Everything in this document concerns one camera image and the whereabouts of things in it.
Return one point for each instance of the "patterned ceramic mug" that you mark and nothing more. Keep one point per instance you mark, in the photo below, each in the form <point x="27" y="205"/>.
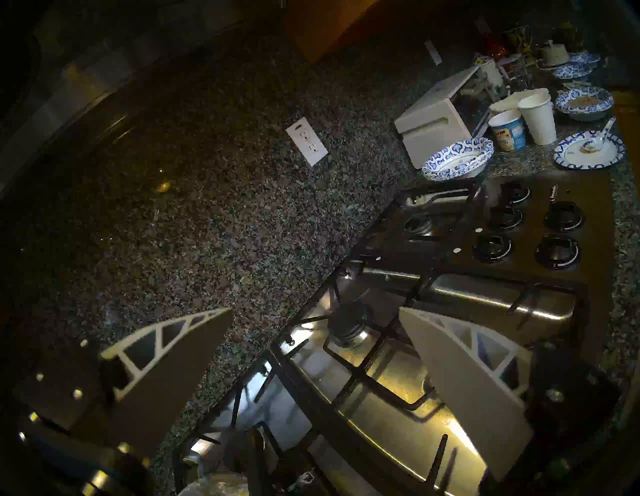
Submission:
<point x="517" y="40"/>

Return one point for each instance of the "white wall outlet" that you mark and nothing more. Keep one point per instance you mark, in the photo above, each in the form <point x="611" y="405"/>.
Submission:
<point x="307" y="141"/>

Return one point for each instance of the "blue patterned paper plate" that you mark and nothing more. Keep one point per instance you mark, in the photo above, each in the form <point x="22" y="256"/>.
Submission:
<point x="570" y="155"/>

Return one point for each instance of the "dark wooden corner cabinet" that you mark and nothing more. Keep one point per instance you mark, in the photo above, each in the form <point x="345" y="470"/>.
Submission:
<point x="325" y="25"/>

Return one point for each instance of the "red ceramic vessel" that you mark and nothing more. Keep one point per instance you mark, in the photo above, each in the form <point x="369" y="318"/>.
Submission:
<point x="495" y="47"/>

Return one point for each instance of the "blue patterned bowl with food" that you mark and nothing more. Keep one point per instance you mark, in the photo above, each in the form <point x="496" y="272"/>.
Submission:
<point x="585" y="102"/>

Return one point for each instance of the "floral white mug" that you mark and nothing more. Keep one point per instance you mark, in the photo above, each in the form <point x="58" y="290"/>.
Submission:
<point x="492" y="72"/>

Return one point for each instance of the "cream paper napkin stack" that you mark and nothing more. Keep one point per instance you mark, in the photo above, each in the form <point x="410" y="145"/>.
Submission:
<point x="515" y="99"/>

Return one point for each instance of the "white toaster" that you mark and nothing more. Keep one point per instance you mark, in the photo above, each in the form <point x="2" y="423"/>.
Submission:
<point x="435" y="120"/>

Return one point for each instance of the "plain white paper cup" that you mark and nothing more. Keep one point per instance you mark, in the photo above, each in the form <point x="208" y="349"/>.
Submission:
<point x="539" y="120"/>

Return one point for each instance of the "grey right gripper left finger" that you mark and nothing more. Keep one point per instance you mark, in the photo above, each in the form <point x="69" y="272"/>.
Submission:
<point x="160" y="380"/>

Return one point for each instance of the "small printed food tub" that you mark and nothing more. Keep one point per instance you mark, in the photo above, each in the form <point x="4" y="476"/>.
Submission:
<point x="509" y="132"/>

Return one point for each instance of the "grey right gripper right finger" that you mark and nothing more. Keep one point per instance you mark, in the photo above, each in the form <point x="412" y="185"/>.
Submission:
<point x="465" y="380"/>

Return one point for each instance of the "stainless range hood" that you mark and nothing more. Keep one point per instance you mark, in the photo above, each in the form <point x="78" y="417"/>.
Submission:
<point x="75" y="85"/>

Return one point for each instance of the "white wall switch plate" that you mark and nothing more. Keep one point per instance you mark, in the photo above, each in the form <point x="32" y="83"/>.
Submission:
<point x="433" y="52"/>

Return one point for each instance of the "stack of blue patterned bowls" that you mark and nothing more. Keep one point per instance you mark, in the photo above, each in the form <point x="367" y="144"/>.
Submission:
<point x="457" y="160"/>

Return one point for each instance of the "stainless steel saucepan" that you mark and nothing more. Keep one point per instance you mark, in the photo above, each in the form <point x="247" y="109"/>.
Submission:
<point x="255" y="460"/>

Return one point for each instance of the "stainless gas cooktop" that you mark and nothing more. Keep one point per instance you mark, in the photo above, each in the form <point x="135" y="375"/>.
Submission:
<point x="500" y="280"/>

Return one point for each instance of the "small blue patterned plate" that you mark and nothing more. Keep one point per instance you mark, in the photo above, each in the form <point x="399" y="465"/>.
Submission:
<point x="572" y="71"/>

